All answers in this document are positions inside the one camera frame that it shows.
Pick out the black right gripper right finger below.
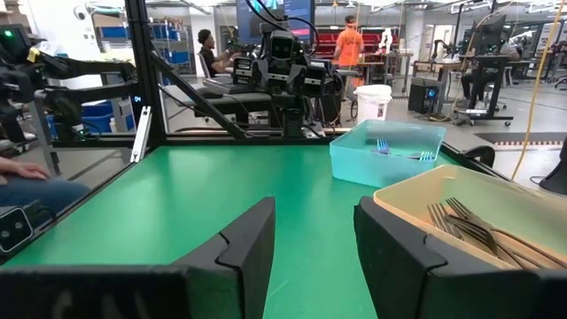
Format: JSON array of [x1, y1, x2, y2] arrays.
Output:
[[353, 196, 567, 319]]

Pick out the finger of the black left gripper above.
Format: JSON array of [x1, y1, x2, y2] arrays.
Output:
[[231, 56, 254, 87], [302, 64, 329, 98]]

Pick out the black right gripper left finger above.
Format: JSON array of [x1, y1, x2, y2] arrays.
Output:
[[0, 197, 276, 319]]

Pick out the person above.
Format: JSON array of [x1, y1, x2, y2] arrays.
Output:
[[332, 14, 366, 88], [196, 27, 243, 77], [0, 154, 92, 214], [460, 30, 523, 101]]

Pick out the black support strut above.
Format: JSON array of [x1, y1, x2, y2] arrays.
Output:
[[148, 49, 249, 141]]

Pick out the white plastic bucket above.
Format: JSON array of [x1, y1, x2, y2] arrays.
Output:
[[353, 83, 394, 126]]

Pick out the green table mat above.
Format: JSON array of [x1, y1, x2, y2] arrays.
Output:
[[0, 144, 462, 319]]

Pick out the teal plastic bin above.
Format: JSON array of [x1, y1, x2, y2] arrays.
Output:
[[329, 119, 447, 189]]

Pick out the black computer tower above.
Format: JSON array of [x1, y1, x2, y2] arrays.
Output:
[[407, 76, 445, 115]]

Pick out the orange plastic bin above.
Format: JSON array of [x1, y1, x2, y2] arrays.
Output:
[[373, 164, 567, 271]]

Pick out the black desk with monitor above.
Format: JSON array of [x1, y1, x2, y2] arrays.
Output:
[[454, 13, 532, 128]]

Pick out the person's hand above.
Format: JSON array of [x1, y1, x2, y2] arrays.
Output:
[[0, 156, 50, 182]]

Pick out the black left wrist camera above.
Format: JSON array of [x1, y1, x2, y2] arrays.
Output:
[[268, 28, 298, 63]]

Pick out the large wall screen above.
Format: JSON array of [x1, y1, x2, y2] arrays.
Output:
[[235, 0, 316, 46]]

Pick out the black frame post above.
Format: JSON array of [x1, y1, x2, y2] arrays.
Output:
[[123, 0, 168, 147]]

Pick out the grey metal bracket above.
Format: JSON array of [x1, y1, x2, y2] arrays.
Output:
[[129, 105, 153, 164]]

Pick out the yellow hanging cable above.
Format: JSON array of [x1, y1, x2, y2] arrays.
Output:
[[510, 0, 567, 182]]

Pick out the black table-level camera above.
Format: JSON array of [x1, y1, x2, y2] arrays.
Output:
[[0, 204, 35, 257]]

